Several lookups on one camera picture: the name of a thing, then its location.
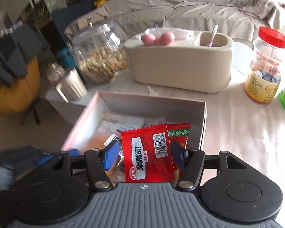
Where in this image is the small glass candy jar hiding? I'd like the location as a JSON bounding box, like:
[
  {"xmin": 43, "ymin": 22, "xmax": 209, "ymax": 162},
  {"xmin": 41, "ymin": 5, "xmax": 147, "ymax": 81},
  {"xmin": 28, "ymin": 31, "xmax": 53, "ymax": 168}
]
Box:
[{"xmin": 46, "ymin": 62, "xmax": 65, "ymax": 86}]

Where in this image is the beige oval organizer tub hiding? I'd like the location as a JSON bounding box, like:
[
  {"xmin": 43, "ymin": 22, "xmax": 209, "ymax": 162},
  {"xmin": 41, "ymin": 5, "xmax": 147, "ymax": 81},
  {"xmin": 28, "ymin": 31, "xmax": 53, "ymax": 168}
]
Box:
[{"xmin": 123, "ymin": 28, "xmax": 233, "ymax": 93}]

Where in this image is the pink open storage box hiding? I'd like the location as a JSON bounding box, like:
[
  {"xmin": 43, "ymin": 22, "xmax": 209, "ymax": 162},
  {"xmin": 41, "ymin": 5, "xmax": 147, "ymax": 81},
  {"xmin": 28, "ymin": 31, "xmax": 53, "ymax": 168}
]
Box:
[{"xmin": 62, "ymin": 92, "xmax": 207, "ymax": 152}]

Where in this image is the red-lid clear plastic jar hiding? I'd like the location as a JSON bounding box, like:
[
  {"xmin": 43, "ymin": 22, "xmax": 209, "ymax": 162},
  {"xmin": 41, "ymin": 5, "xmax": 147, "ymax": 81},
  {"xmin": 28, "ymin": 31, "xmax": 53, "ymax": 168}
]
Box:
[{"xmin": 244, "ymin": 26, "xmax": 285, "ymax": 105}]

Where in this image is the glass jar with nuts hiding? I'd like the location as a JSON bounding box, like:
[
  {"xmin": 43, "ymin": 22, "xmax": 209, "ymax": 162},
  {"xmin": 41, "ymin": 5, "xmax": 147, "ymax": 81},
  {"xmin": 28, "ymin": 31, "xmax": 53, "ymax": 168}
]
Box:
[{"xmin": 71, "ymin": 21, "xmax": 129, "ymax": 84}]

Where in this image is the long red snack packet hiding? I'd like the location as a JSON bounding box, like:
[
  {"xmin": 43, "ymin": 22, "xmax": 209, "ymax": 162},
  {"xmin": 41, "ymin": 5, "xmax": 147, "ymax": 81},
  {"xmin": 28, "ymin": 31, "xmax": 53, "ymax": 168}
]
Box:
[{"xmin": 167, "ymin": 123, "xmax": 191, "ymax": 172}]

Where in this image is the white tablecloth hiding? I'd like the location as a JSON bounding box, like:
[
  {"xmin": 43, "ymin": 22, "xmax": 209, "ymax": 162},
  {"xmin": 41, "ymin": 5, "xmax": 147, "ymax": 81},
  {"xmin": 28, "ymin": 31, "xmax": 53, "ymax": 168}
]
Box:
[{"xmin": 85, "ymin": 40, "xmax": 285, "ymax": 183}]

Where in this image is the small red snack packet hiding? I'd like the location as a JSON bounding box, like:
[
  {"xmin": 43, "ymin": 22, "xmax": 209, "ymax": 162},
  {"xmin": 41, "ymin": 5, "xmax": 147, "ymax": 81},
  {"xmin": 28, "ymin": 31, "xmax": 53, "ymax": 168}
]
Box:
[{"xmin": 121, "ymin": 124, "xmax": 174, "ymax": 183}]

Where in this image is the white ribbed mug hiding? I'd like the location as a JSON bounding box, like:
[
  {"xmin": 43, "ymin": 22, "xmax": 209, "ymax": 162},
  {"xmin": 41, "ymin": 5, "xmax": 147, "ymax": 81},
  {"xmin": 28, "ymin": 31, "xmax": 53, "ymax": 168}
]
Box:
[{"xmin": 55, "ymin": 67, "xmax": 87, "ymax": 103}]

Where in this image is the pink egg-shaped toy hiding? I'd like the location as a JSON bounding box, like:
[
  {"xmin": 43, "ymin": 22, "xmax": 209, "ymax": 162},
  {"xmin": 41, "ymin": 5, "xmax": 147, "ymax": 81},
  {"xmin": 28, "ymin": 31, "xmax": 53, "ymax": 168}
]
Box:
[{"xmin": 142, "ymin": 32, "xmax": 175, "ymax": 46}]

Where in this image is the pink pen in tub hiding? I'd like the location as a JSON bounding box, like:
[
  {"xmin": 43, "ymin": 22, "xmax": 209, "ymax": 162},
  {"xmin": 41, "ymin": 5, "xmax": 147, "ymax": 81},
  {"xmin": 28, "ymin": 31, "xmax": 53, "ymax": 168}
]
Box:
[{"xmin": 207, "ymin": 24, "xmax": 218, "ymax": 47}]

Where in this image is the blue snack packet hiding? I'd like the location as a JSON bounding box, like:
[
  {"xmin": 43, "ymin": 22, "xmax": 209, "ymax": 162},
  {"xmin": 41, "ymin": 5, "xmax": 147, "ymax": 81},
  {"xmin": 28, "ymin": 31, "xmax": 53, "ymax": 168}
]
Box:
[{"xmin": 94, "ymin": 113, "xmax": 166, "ymax": 141}]

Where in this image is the grey covered sofa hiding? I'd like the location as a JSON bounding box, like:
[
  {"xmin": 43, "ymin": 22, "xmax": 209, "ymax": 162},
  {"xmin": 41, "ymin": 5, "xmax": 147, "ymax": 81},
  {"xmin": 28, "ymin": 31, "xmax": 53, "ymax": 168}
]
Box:
[{"xmin": 65, "ymin": 0, "xmax": 285, "ymax": 44}]

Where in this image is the round bread bun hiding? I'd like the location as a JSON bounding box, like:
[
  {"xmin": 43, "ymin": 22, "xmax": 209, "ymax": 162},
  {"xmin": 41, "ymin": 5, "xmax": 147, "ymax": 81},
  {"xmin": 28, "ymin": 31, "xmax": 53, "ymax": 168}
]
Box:
[{"xmin": 106, "ymin": 156, "xmax": 126, "ymax": 187}]

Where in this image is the yellow chair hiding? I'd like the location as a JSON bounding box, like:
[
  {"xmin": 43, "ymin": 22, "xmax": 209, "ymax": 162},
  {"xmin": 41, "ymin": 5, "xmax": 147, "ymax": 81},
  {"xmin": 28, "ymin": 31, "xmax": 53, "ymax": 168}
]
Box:
[{"xmin": 0, "ymin": 57, "xmax": 40, "ymax": 115}]

